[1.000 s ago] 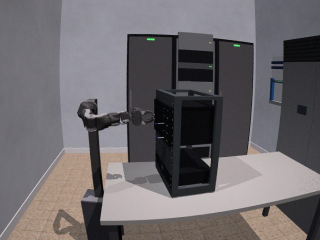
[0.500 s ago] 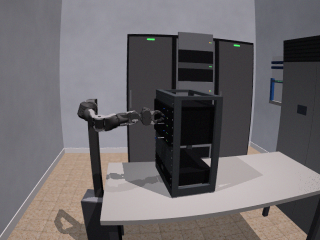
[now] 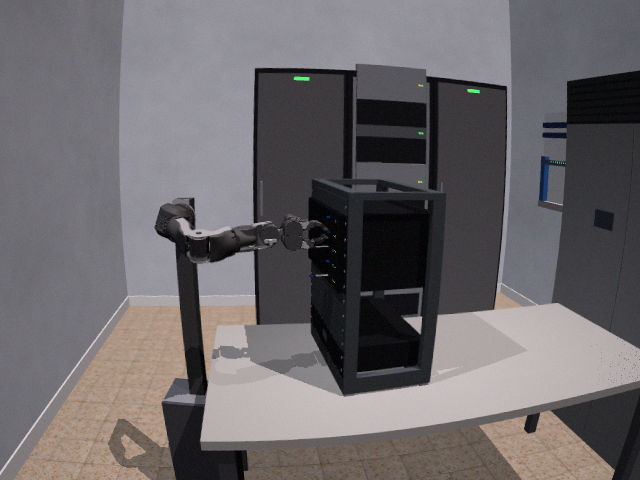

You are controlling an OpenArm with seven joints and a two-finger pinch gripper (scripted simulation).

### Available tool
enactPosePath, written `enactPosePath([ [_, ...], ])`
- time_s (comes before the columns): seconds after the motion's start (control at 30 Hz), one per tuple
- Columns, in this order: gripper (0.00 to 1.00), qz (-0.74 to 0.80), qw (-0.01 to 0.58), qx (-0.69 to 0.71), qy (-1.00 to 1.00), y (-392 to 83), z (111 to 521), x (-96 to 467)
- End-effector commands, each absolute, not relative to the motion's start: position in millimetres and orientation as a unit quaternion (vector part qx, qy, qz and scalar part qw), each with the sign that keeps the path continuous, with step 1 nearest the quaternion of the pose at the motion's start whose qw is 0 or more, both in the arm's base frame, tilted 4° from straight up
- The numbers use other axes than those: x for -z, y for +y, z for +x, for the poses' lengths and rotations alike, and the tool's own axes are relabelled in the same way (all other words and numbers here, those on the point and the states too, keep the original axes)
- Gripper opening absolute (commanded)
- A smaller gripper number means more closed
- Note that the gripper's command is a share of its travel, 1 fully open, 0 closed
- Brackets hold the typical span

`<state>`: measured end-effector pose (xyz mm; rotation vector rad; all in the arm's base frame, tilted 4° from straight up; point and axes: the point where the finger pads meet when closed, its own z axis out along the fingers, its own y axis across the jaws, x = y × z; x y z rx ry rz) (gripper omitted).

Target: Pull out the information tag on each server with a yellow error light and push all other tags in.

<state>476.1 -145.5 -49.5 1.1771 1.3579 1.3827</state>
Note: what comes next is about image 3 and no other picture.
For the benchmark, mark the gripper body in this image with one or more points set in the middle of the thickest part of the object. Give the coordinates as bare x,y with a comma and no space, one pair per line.
291,232

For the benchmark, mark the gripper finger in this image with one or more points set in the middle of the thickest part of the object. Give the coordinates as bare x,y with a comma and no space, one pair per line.
306,225
307,244

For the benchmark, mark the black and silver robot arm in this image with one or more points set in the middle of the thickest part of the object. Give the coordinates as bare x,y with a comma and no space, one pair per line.
221,243

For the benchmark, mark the black server rack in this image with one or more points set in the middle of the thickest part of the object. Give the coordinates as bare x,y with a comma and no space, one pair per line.
399,250

